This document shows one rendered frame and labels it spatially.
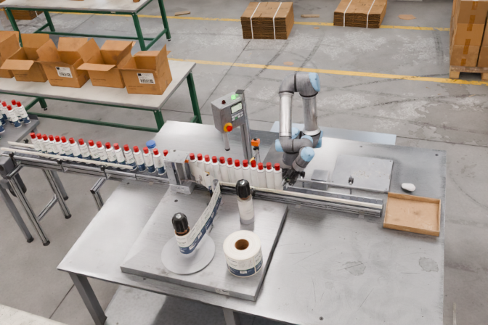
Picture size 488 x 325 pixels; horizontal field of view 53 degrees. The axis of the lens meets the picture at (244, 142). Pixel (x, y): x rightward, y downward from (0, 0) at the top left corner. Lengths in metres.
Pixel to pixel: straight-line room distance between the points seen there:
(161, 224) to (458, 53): 3.94
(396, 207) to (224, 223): 1.03
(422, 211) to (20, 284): 3.05
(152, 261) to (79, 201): 2.06
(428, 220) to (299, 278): 0.84
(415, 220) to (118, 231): 1.78
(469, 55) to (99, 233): 4.28
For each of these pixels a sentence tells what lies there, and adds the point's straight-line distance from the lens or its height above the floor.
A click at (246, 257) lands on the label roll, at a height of 1.02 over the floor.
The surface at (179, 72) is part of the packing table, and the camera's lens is 4.75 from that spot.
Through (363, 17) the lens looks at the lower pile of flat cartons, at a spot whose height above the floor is 0.14.
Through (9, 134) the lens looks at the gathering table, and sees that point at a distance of 4.38.
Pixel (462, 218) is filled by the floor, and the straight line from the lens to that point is 4.28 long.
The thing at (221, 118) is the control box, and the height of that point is 1.40.
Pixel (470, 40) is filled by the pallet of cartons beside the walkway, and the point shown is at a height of 0.45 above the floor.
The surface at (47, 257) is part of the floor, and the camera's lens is 4.45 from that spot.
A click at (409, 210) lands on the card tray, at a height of 0.83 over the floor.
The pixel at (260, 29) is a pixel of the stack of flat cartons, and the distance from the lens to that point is 6.88.
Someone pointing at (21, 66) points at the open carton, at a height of 1.01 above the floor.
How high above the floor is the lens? 3.02
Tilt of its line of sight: 37 degrees down
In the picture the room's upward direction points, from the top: 8 degrees counter-clockwise
